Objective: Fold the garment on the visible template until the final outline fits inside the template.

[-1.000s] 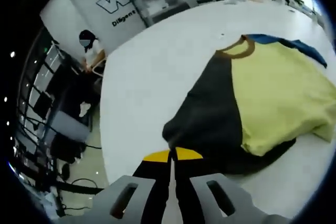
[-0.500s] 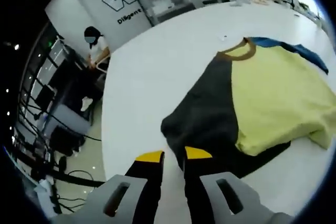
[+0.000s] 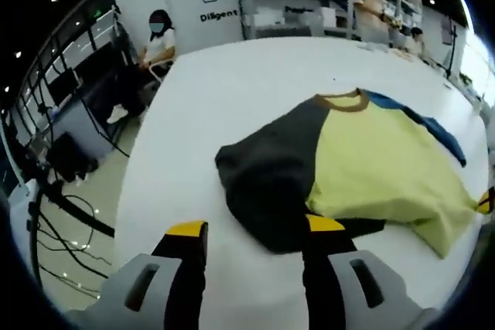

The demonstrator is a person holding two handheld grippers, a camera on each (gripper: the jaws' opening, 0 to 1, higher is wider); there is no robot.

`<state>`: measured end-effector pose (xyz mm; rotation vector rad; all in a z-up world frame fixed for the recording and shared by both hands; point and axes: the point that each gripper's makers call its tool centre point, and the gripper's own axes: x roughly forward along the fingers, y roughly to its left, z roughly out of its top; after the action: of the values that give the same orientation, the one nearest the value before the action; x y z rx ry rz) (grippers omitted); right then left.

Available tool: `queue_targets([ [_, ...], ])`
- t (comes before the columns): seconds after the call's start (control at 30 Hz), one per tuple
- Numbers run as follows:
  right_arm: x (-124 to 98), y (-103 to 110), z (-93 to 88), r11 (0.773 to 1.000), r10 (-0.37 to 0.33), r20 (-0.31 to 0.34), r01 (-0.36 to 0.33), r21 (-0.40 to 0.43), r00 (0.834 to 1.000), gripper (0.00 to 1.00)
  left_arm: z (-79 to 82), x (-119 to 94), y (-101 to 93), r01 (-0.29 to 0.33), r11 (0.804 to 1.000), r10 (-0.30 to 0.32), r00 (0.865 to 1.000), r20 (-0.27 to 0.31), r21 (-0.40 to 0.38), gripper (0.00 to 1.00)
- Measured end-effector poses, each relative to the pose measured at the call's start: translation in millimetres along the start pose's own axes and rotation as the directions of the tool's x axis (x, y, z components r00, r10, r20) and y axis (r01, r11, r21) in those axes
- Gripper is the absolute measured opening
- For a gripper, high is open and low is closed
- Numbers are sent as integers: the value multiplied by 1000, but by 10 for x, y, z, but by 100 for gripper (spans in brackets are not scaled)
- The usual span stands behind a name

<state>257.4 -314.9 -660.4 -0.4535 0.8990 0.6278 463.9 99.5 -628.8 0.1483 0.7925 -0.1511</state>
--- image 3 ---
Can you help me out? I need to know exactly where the grey office desk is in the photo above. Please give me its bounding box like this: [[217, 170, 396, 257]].
[[48, 92, 117, 161]]

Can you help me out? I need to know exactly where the black computer monitor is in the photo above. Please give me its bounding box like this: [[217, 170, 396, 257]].
[[48, 66, 84, 105]]

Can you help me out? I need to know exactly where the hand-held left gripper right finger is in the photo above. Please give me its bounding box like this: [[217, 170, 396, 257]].
[[302, 213, 442, 330]]

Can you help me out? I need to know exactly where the black floor cable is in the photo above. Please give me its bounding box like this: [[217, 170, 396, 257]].
[[26, 186, 117, 292]]

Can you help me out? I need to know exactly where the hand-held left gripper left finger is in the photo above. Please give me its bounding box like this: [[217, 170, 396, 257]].
[[63, 220, 209, 330]]

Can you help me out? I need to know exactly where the yellow grey blue garment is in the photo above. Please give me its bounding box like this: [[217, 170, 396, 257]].
[[214, 88, 484, 260]]

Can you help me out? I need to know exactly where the black computer tower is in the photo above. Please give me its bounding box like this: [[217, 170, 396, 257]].
[[46, 132, 100, 184]]

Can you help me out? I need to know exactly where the white chair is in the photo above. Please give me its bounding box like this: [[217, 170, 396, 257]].
[[146, 57, 175, 83]]

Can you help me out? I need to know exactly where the black camera stand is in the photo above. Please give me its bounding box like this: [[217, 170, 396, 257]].
[[442, 16, 459, 78]]

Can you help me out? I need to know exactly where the black floor tripod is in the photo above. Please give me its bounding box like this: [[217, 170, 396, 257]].
[[22, 159, 117, 238]]

